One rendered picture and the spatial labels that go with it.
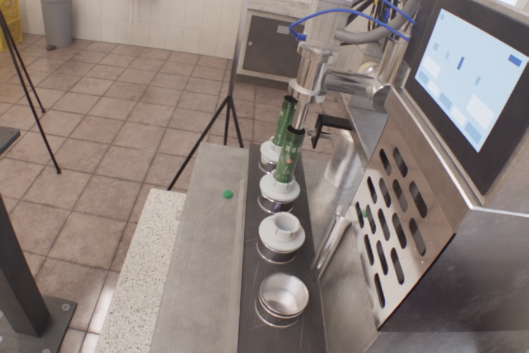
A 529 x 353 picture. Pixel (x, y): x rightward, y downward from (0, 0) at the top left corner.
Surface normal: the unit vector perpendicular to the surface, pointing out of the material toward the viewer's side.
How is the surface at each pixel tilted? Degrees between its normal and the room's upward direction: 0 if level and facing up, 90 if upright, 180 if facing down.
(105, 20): 90
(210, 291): 0
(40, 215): 0
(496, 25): 90
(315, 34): 90
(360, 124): 0
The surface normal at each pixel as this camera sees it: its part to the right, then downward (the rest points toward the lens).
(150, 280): 0.18, -0.80
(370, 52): -0.03, 0.58
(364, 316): -0.98, -0.16
